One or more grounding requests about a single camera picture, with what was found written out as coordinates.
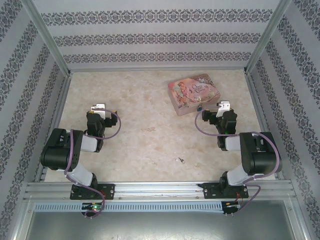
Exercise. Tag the small blue padlock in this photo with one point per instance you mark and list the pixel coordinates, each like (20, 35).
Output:
(200, 108)

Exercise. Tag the pink illustrated tin box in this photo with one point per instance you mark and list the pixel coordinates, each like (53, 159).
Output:
(192, 93)

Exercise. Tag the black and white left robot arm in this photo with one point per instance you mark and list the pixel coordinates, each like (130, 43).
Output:
(57, 155)

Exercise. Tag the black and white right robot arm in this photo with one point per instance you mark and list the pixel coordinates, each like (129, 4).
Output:
(262, 160)

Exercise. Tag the small circuit board green light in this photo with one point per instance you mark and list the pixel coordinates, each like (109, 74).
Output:
(93, 206)

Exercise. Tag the small black circuit board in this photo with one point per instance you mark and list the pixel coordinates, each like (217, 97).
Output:
(231, 206)

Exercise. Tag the grey metal front panel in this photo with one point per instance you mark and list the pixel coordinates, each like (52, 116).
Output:
(160, 227)

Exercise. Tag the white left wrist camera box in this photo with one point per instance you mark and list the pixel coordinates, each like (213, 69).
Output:
(100, 108)

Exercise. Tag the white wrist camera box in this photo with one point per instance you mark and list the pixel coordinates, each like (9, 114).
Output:
(100, 108)
(223, 107)

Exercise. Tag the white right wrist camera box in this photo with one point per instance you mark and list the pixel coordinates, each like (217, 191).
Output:
(223, 107)

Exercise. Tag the aluminium table side rail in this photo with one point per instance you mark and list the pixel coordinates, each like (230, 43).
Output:
(58, 112)
(255, 100)

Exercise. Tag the aluminium table end rail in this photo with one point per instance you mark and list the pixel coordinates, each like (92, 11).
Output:
(157, 70)

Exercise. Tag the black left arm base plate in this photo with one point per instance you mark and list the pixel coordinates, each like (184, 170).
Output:
(107, 191)

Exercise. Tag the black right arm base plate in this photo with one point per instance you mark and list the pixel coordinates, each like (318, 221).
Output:
(208, 191)

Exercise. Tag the aluminium mounting rail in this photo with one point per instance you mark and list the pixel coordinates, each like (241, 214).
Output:
(155, 191)

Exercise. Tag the aluminium frame post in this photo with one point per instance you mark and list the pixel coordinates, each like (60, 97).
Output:
(268, 35)
(45, 35)

